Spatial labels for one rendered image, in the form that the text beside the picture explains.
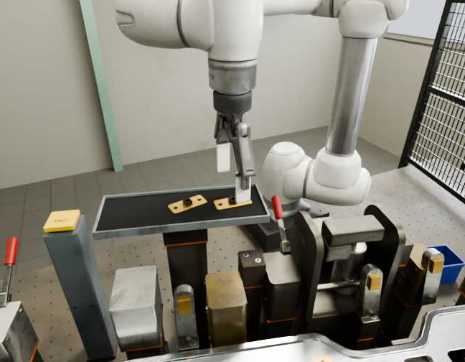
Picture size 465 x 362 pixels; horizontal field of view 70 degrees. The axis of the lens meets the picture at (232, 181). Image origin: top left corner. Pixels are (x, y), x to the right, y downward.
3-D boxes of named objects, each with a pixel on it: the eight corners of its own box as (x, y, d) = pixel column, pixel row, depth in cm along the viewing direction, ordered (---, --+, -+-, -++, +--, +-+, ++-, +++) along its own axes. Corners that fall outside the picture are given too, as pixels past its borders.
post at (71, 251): (87, 362, 92) (39, 238, 69) (92, 337, 98) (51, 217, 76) (115, 358, 93) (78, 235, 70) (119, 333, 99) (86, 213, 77)
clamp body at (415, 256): (380, 370, 90) (420, 271, 71) (360, 335, 99) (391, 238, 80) (402, 367, 91) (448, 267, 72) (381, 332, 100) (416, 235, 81)
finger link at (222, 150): (217, 146, 76) (216, 144, 76) (217, 172, 79) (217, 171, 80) (229, 144, 76) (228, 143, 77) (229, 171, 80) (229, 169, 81)
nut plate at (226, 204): (217, 210, 74) (217, 206, 74) (212, 202, 77) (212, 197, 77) (252, 204, 76) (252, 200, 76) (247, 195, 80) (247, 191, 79)
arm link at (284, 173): (269, 178, 146) (270, 133, 133) (311, 187, 139) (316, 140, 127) (255, 200, 134) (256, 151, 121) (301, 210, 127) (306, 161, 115)
